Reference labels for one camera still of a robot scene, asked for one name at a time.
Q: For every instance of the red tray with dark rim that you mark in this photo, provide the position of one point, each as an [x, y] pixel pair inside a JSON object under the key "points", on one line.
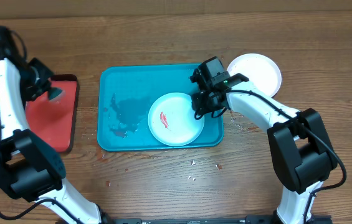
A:
{"points": [[54, 120]]}

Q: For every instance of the light blue plate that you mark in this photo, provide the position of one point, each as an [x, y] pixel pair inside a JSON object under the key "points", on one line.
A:
{"points": [[172, 122]]}

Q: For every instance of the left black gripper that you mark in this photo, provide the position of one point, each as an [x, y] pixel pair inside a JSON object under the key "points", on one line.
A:
{"points": [[32, 93]]}

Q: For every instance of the white plate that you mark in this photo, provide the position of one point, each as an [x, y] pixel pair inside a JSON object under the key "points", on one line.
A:
{"points": [[260, 70]]}

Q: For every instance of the dark green sponge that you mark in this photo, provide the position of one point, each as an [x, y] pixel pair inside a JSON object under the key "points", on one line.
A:
{"points": [[54, 94]]}

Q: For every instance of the teal plastic tray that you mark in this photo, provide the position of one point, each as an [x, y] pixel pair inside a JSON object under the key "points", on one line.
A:
{"points": [[126, 95]]}

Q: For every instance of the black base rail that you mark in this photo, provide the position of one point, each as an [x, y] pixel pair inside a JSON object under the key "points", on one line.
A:
{"points": [[194, 221]]}

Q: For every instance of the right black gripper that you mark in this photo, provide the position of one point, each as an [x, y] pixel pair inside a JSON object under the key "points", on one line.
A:
{"points": [[199, 101]]}

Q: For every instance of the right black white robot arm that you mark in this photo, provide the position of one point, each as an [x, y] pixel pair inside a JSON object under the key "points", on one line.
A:
{"points": [[303, 157]]}

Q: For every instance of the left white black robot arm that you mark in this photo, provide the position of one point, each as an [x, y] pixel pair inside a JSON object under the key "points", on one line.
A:
{"points": [[29, 167]]}

